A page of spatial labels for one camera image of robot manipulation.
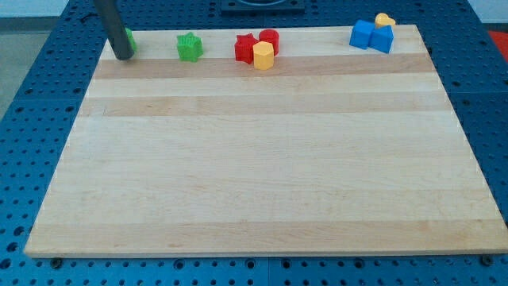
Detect light wooden board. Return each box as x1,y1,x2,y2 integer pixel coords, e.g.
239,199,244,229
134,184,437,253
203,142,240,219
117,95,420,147
25,25,507,258

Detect yellow hexagon block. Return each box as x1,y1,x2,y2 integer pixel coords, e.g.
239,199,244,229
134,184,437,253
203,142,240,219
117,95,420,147
252,41,275,70

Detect red star block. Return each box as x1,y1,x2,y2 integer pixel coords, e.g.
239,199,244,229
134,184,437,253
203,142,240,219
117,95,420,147
234,33,259,64

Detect red cylinder block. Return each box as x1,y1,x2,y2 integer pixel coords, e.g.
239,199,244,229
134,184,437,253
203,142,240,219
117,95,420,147
259,29,279,56

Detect green star block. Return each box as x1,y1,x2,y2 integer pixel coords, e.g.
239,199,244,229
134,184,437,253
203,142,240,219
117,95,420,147
177,32,203,62

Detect blue cube block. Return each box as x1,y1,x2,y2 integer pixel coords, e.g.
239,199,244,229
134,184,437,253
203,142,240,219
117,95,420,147
349,20,375,49

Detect dark grey cylindrical pointer rod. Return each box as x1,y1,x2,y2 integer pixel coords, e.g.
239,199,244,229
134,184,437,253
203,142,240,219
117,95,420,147
93,0,134,60

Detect green block behind rod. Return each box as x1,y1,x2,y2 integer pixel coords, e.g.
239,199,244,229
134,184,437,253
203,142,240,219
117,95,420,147
125,28,137,52

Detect blue pentagon block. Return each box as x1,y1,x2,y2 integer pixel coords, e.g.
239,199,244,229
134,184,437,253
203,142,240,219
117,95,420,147
368,25,394,53

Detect yellow heart block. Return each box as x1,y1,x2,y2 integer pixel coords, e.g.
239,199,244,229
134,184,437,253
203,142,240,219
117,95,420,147
375,13,396,29

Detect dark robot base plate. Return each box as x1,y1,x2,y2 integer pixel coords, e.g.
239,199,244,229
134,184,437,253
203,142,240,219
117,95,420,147
219,0,305,14

